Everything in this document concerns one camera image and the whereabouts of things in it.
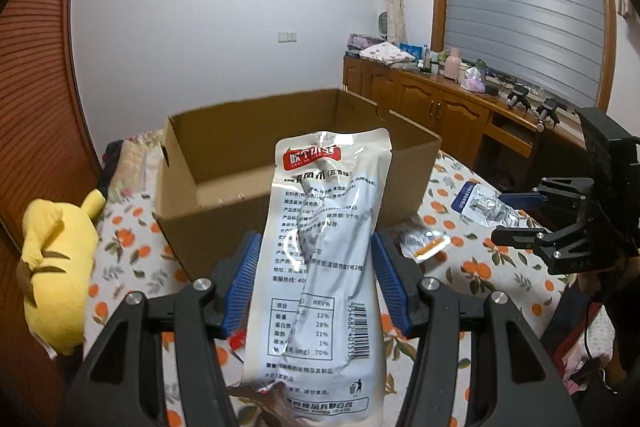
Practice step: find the orange print tablecloth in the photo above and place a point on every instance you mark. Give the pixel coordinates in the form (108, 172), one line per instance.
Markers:
(132, 255)

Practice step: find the yellow plush toy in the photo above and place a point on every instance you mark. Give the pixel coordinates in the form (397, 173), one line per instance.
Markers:
(54, 270)

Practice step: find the clear silver snack pouch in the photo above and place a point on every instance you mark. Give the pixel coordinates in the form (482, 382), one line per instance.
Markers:
(482, 206)

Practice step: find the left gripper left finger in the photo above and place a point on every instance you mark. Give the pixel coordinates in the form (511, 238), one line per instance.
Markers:
(120, 382)

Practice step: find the red white snack pouch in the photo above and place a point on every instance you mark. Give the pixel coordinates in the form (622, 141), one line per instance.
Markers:
(237, 340)

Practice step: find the white wall switch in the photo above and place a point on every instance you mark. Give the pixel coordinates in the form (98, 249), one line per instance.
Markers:
(287, 36)

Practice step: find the small silver orange packet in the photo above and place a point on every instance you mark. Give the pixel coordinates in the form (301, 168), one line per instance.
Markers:
(422, 244)

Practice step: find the pink thermos bottle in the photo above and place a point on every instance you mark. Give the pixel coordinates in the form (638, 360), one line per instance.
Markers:
(452, 64)

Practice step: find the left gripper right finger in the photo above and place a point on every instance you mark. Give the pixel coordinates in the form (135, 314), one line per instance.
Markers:
(513, 381)

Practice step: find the small white fan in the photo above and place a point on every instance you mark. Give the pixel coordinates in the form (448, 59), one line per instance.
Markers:
(383, 25)

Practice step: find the white silver snack pouch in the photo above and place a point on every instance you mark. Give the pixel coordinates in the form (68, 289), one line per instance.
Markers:
(314, 342)

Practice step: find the wooden sideboard cabinet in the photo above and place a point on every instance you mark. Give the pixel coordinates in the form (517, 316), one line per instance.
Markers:
(504, 146)

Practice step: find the folded floral cloth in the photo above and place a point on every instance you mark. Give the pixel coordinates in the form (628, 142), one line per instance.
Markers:
(386, 53)

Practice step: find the grey window blind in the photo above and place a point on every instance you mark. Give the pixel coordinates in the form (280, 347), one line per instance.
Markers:
(525, 1)

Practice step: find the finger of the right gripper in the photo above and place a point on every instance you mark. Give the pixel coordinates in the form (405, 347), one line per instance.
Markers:
(524, 201)
(521, 238)

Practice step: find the floral bed quilt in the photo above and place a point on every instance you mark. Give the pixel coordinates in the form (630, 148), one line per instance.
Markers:
(131, 166)

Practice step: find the pink tissue bag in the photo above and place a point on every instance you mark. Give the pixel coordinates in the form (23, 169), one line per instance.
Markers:
(472, 81)

